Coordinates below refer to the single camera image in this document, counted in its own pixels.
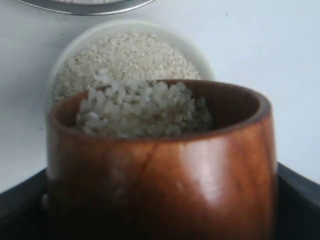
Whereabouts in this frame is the brown wooden cup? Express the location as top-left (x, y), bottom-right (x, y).
top-left (46, 80), bottom-right (278, 240)

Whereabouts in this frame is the white bowl of rice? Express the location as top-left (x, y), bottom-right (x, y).
top-left (45, 19), bottom-right (215, 108)

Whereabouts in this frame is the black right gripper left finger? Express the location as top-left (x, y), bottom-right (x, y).
top-left (0, 169), bottom-right (49, 240)

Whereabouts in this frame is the steel plate of rice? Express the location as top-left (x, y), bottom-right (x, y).
top-left (18, 0), bottom-right (153, 16)

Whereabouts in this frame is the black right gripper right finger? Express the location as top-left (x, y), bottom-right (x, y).
top-left (274, 163), bottom-right (320, 240)

